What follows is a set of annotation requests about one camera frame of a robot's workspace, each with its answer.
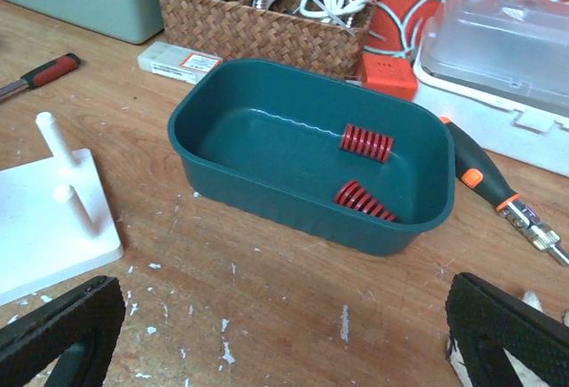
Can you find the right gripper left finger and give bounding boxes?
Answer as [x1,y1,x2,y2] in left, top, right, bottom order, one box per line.
[1,276,125,386]

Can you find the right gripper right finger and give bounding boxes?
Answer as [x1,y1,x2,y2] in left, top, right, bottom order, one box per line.
[445,272,568,386]

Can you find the red spring front tray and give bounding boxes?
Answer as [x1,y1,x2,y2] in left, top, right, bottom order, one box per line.
[333,180,397,222]

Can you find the white work glove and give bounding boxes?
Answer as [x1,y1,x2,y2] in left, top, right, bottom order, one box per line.
[446,290,550,386]

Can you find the small orange red box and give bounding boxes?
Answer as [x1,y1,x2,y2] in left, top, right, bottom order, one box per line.
[357,52,418,101]

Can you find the white clear lidded case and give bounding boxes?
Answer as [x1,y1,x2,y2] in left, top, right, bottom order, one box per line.
[413,0,568,175]

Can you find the dark green plastic tray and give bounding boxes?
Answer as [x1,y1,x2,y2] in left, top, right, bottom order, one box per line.
[167,60,455,255]

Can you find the small clear parts box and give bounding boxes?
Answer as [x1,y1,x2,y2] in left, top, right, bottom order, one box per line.
[137,41,223,85]

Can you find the woven brown basket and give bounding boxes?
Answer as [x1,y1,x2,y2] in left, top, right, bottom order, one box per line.
[159,0,377,79]

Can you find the white peg base plate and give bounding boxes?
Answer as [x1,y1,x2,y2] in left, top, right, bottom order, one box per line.
[1,112,124,304]

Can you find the orange handled soldering iron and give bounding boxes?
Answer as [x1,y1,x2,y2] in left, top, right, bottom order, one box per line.
[440,117,568,267]

